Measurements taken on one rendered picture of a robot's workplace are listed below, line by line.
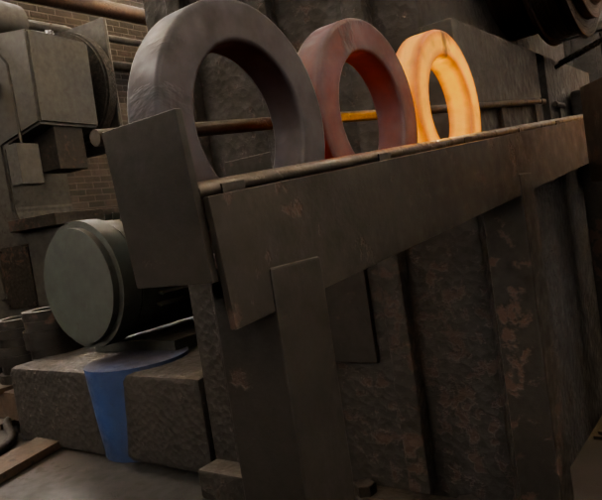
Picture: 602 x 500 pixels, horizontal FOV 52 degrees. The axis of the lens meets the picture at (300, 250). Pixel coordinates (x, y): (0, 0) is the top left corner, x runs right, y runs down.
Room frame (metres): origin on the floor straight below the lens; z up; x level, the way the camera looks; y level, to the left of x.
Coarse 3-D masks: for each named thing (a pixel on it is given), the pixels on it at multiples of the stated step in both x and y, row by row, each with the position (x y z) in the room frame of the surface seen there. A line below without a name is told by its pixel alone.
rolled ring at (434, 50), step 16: (432, 32) 0.73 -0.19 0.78; (400, 48) 0.72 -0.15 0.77; (416, 48) 0.70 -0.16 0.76; (432, 48) 0.73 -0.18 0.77; (448, 48) 0.76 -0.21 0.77; (416, 64) 0.69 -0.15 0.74; (432, 64) 0.78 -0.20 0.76; (448, 64) 0.78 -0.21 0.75; (464, 64) 0.80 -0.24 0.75; (416, 80) 0.68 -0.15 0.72; (448, 80) 0.80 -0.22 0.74; (464, 80) 0.79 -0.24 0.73; (416, 96) 0.68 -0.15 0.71; (448, 96) 0.81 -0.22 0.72; (464, 96) 0.80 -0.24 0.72; (416, 112) 0.68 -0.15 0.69; (448, 112) 0.82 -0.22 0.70; (464, 112) 0.80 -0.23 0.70; (432, 128) 0.70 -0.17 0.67; (464, 128) 0.80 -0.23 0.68; (480, 128) 0.82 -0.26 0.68
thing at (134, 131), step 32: (128, 128) 0.40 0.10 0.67; (160, 128) 0.39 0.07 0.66; (128, 160) 0.41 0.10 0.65; (160, 160) 0.39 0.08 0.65; (128, 192) 0.41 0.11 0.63; (160, 192) 0.40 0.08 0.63; (192, 192) 0.38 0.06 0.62; (128, 224) 0.42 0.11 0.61; (160, 224) 0.40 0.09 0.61; (192, 224) 0.38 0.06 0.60; (160, 256) 0.41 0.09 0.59; (192, 256) 0.39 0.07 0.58
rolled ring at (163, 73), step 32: (224, 0) 0.46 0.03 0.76; (160, 32) 0.42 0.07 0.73; (192, 32) 0.43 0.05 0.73; (224, 32) 0.45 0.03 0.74; (256, 32) 0.48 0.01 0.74; (160, 64) 0.40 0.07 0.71; (192, 64) 0.42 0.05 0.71; (256, 64) 0.50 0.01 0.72; (288, 64) 0.51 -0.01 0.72; (128, 96) 0.41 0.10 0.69; (160, 96) 0.40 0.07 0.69; (192, 96) 0.42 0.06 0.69; (288, 96) 0.51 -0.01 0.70; (192, 128) 0.42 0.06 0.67; (288, 128) 0.52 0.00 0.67; (320, 128) 0.53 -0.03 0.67; (192, 160) 0.41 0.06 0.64; (288, 160) 0.52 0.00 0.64
